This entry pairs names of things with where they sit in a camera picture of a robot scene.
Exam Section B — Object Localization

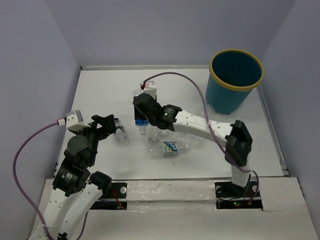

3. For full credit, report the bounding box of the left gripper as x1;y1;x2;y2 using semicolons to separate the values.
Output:
73;113;117;165

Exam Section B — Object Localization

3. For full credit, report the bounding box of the blue label plastic bottle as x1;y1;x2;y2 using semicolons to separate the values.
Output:
132;88;151;136

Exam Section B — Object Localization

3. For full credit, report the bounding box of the black label small bottle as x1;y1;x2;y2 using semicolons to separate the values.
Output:
114;118;129;148

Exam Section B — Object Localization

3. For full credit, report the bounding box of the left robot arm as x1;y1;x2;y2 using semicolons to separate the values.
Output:
30;110;116;240

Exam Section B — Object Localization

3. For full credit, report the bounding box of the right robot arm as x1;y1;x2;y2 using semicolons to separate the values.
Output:
133;93;253;196

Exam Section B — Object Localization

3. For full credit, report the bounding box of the blue bin yellow rim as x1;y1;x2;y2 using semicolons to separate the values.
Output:
205;49;264;115

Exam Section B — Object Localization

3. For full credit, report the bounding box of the clear plastic jar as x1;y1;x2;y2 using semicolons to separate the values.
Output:
146;125;162;143

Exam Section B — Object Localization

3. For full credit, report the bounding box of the green label plastic bottle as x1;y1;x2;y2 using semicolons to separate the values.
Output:
148;141;190;159

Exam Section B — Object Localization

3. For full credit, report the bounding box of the clear crumpled plastic bottle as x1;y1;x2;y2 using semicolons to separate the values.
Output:
172;132;204;150

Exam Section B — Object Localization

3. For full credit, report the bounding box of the clear slim plastic bottle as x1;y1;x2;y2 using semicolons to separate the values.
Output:
198;104;215;120

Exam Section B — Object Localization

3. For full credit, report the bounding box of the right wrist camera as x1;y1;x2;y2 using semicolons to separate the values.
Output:
141;80;157;99

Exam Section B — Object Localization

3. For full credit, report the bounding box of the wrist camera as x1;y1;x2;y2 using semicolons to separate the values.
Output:
141;80;157;99
66;110;90;132

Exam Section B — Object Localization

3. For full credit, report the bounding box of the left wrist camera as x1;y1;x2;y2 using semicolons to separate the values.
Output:
66;110;90;132

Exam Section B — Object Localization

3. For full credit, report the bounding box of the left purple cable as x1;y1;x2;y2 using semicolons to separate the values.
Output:
12;120;88;240

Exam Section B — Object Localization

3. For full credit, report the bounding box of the purple cable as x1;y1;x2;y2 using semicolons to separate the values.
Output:
143;72;260;201
12;120;88;240

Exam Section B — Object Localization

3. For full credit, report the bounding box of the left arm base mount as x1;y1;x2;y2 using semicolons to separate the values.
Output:
89;171;128;210

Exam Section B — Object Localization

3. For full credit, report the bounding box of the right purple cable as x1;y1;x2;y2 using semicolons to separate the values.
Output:
143;72;260;201

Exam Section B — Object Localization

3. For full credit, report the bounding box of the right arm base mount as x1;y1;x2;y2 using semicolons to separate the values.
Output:
214;177;263;210

